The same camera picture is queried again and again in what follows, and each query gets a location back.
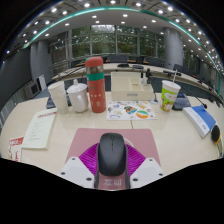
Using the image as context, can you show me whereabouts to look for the red thermos bottle green band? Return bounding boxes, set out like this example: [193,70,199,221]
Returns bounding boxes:
[84,56,107,114]

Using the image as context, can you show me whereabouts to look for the white desk organizer box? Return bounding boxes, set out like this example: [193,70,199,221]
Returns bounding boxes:
[110,71,155,102]

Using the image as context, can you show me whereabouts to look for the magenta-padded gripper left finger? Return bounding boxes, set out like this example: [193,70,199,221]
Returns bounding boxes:
[59,142,101,190]

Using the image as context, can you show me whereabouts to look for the green printed cup with straw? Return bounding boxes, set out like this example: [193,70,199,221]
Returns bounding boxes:
[159,68,182,113]

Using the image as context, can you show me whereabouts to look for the pink printed mouse pad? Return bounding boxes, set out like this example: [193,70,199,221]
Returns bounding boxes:
[65,127,161,192]

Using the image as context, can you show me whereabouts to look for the colourful sticker sheet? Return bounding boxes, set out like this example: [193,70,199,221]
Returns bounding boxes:
[106,100,159,121]

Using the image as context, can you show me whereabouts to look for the white flat panel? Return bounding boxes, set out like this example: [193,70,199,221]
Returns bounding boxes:
[35,73,48,92]

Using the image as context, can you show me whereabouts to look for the white printed paper sheet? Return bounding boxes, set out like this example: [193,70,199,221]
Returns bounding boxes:
[21,108,58,150]

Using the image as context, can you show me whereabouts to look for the curved conference table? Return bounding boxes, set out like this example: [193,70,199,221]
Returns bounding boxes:
[51,62,224,101]

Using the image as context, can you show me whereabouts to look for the black computer mouse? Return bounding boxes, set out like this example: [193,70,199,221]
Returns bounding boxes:
[96,132,129,178]

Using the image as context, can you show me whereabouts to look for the stack of white paper cups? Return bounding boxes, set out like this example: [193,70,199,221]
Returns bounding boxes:
[47,80,70,115]

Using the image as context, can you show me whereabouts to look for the white boxy appliance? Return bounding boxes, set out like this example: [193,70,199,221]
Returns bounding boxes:
[23,79,41,100]

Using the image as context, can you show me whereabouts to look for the white lidded mug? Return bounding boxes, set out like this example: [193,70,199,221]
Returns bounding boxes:
[66,78,90,113]

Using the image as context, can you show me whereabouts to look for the red and white magazine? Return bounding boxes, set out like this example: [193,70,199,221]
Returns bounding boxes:
[7,135,25,163]

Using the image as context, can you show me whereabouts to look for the blue and white book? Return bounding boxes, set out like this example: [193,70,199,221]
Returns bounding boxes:
[182,105,218,139]

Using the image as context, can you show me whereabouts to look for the black desktop device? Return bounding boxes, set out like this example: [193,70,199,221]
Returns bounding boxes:
[172,92,192,111]

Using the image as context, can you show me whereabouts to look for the dark office chairs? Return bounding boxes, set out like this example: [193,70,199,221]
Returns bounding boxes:
[106,54,214,84]

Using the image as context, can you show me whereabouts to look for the ceiling lights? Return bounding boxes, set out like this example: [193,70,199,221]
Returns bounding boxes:
[6,0,224,73]

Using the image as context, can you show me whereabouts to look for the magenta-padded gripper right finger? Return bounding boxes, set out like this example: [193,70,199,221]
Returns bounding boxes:
[124,143,167,190]

